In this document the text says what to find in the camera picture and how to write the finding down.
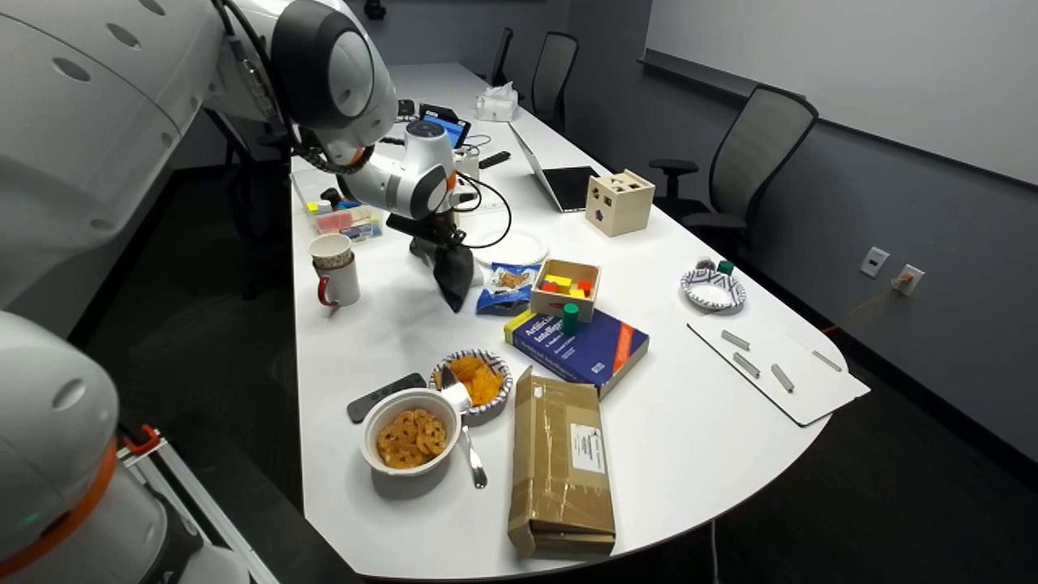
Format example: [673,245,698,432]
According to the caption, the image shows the coiled white cable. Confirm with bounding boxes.
[678,264,751,318]

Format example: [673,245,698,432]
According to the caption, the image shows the open laptop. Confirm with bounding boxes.
[504,116,602,214]

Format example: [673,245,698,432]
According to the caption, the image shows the white wall outlet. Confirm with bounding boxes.
[856,242,894,279]

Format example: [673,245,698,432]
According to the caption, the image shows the grey mesh office chair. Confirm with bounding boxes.
[527,28,583,126]
[647,84,822,256]

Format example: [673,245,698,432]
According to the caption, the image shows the white round lid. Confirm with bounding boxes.
[482,228,552,273]

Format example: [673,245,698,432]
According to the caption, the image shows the white small container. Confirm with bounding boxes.
[450,144,484,183]

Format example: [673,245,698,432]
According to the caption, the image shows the wall whiteboard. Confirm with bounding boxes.
[643,0,1038,188]

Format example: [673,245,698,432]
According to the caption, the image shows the orange chips pile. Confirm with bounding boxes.
[446,354,509,413]

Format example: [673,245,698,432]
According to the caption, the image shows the pretzel snacks pile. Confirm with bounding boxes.
[375,403,450,471]

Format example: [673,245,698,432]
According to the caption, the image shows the beige wall outlet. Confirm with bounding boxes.
[889,261,927,298]

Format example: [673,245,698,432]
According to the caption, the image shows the wooden cube with holes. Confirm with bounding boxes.
[581,165,659,239]

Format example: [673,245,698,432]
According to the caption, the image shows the tablet with blue screen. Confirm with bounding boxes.
[419,100,474,151]

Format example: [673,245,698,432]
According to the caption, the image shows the white crumpled bag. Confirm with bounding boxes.
[474,81,527,122]

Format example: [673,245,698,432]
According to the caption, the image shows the white bowl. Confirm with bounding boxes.
[357,386,464,479]

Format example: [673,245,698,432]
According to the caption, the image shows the wooden tray coloured blocks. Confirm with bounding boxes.
[530,256,603,325]

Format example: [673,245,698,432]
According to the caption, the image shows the black napkin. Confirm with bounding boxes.
[431,239,482,318]

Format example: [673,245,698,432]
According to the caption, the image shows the blue snack bag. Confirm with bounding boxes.
[474,256,544,318]

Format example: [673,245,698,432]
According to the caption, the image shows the brown cardboard box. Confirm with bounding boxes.
[505,365,619,562]

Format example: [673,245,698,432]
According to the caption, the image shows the white board panel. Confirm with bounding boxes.
[685,305,873,432]

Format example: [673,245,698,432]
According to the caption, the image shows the black office chair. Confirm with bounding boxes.
[487,24,521,91]

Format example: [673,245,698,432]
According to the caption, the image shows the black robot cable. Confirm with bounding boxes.
[450,167,521,254]

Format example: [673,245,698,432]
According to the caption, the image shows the robot stand frame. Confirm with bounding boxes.
[116,421,287,584]

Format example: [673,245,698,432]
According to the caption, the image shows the blue book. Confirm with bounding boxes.
[505,305,651,400]

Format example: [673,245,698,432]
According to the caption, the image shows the white mug red handle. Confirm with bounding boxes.
[310,229,364,310]

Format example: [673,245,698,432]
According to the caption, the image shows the clear container colourful items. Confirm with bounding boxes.
[306,198,390,242]

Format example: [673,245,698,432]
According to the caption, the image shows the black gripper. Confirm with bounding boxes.
[386,208,482,270]

